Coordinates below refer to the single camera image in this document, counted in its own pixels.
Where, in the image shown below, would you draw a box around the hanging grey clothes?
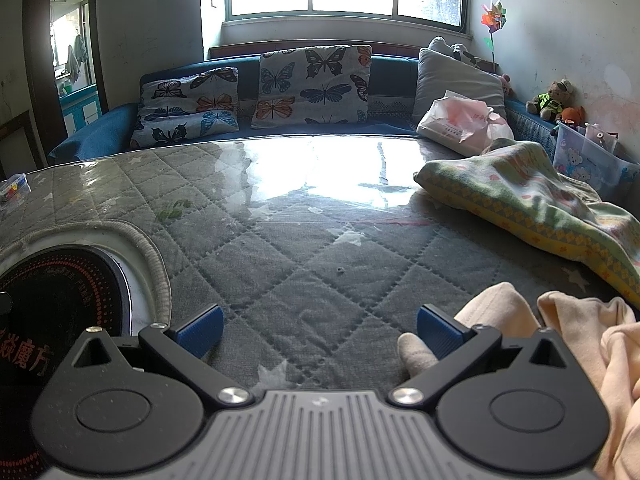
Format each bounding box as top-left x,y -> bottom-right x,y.
66,35 -> 89,83

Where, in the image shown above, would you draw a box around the blue sofa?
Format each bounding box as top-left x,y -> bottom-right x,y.
47,42 -> 561,163

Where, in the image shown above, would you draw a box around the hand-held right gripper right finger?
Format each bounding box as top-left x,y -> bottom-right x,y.
390,304 -> 568,406

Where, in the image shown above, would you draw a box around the colourful pinwheel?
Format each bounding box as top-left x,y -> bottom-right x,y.
480,2 -> 508,73

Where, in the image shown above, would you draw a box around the butterfly print pillow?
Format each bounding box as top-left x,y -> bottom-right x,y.
250,45 -> 373,129
131,66 -> 240,150

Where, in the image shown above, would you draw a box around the cream long-sleeve top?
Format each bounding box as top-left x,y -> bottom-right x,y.
397,282 -> 640,480

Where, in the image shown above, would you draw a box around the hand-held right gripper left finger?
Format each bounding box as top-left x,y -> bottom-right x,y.
74,304 -> 255,407

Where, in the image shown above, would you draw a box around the dark wooden door frame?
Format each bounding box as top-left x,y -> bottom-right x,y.
22,0 -> 108,131

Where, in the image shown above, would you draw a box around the grey pillow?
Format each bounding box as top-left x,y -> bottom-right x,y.
412,47 -> 507,126

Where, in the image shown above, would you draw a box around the small clear plastic box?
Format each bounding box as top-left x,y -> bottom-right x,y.
0,174 -> 31,208

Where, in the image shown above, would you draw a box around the round black induction cooker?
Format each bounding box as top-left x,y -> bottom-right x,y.
0,242 -> 151,473

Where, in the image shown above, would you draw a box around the black white plush toy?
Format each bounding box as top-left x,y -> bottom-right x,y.
429,36 -> 483,68

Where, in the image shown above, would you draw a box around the orange toy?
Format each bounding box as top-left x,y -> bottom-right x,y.
550,105 -> 587,136

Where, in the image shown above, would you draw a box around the clear plastic storage box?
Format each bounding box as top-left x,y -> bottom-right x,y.
552,121 -> 640,201

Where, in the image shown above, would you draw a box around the green yellow patterned blanket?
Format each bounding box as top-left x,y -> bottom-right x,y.
414,139 -> 640,308

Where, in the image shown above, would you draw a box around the brown teddy bear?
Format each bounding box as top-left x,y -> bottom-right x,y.
526,79 -> 576,122

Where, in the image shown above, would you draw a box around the pink white plastic bag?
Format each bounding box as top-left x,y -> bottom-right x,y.
416,90 -> 516,157

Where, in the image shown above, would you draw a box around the dark wooden framed panel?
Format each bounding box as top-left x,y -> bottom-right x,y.
0,110 -> 37,178

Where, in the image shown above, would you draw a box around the blue cabinet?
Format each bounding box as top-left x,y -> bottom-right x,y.
59,82 -> 103,138

